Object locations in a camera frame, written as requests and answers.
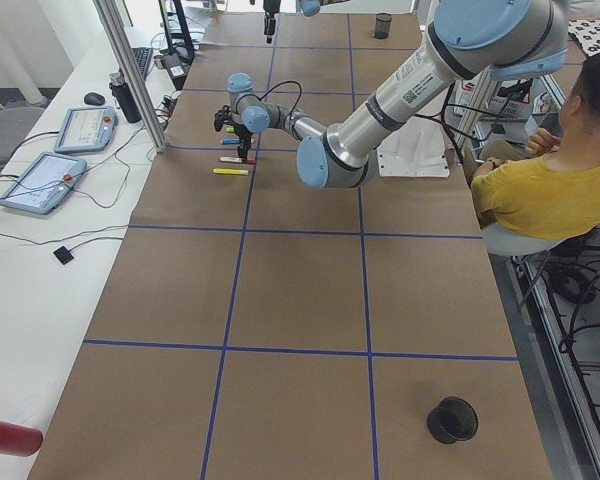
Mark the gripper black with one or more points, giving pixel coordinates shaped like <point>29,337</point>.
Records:
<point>242,132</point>
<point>269,9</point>

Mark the red white whiteboard marker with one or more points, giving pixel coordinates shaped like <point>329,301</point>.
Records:
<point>237,160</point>

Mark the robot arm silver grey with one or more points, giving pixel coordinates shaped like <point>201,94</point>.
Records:
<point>307,7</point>
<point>509,39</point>

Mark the teach pendant far blue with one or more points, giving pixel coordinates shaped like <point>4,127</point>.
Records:
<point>86,130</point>

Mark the teach pendant blue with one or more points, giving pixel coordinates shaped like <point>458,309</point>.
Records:
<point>86,130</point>
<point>45,184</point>

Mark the teach pendant near blue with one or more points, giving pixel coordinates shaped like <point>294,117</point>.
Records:
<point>45,184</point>

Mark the yellow highlighter pen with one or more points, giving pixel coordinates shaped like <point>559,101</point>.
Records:
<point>230,171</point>

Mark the black mesh cup right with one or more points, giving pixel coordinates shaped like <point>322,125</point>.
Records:
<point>382,25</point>

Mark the black mesh cup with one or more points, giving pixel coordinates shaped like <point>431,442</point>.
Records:
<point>382,25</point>
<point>452,420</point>

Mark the black keyboard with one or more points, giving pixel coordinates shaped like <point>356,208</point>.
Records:
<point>143,57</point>

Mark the black water bottle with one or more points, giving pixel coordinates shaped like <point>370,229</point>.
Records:
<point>122,93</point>

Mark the black computer mouse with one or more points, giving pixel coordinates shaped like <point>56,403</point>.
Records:
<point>94,99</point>

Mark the small black sensor box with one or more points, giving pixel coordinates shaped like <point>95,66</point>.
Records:
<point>63,255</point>

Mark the person in yellow shirt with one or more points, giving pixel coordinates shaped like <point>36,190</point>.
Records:
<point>553,193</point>

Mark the black mesh cup left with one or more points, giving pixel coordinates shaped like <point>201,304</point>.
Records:
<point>452,420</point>

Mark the red bottle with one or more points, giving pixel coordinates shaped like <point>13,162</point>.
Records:
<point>18,440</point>

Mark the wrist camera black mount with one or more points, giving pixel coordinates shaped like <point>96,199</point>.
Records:
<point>222,118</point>

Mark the aluminium frame post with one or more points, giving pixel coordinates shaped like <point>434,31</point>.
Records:
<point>112,23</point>

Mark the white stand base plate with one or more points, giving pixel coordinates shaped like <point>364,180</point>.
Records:
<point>413,153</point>

